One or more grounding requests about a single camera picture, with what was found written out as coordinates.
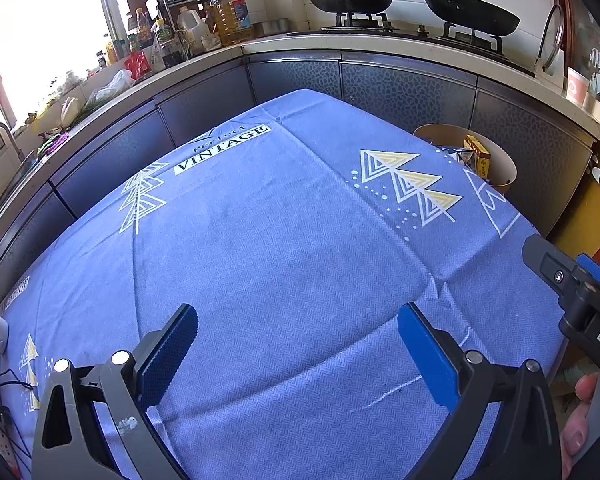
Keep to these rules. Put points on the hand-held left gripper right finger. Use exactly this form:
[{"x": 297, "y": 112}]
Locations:
[{"x": 430, "y": 355}]

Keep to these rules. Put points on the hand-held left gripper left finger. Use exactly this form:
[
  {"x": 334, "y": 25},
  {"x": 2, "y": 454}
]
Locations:
[{"x": 167, "y": 355}]

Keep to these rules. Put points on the tan round bin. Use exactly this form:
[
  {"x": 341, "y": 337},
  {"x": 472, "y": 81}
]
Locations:
[{"x": 502, "y": 170}]

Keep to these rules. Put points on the yellow and white box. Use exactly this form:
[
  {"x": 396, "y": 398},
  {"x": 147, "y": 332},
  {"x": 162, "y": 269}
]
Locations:
[{"x": 479, "y": 157}]

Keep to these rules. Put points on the person's right hand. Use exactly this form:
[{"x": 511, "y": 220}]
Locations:
[{"x": 576, "y": 425}]

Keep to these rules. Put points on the blue printed tablecloth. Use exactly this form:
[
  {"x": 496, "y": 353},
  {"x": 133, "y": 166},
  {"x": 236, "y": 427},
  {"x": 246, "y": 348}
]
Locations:
[{"x": 280, "y": 240}]

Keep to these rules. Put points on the pink cup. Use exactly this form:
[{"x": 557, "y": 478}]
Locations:
[{"x": 577, "y": 85}]

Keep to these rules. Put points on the glass pot lid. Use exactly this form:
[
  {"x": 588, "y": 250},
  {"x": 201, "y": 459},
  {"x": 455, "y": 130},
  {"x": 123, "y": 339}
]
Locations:
[{"x": 550, "y": 40}]

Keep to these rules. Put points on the purple cloth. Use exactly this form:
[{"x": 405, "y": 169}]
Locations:
[{"x": 54, "y": 144}]

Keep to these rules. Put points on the white vegetable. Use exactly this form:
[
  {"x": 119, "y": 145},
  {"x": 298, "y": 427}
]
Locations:
[{"x": 68, "y": 112}]

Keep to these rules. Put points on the clear plastic bag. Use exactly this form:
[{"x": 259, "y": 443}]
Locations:
[{"x": 111, "y": 87}]

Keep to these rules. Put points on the gas stove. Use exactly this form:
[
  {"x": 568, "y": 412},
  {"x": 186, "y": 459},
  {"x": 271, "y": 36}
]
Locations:
[{"x": 405, "y": 30}]

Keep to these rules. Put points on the red bag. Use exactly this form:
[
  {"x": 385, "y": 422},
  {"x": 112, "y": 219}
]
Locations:
[{"x": 139, "y": 67}]

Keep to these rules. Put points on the kitchen counter cabinet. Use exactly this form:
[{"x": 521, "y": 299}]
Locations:
[{"x": 290, "y": 80}]

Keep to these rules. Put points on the white plastic jug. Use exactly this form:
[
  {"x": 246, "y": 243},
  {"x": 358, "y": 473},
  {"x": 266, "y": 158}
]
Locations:
[{"x": 191, "y": 30}]

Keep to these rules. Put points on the steel pot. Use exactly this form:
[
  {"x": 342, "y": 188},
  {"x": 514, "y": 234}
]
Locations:
[{"x": 271, "y": 27}]

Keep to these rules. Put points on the large cooking oil bottle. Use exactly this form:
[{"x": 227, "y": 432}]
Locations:
[{"x": 234, "y": 15}]

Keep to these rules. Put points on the black bottle rack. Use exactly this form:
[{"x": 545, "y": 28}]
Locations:
[{"x": 167, "y": 7}]

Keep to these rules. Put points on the window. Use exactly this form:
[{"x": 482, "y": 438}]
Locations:
[{"x": 40, "y": 25}]

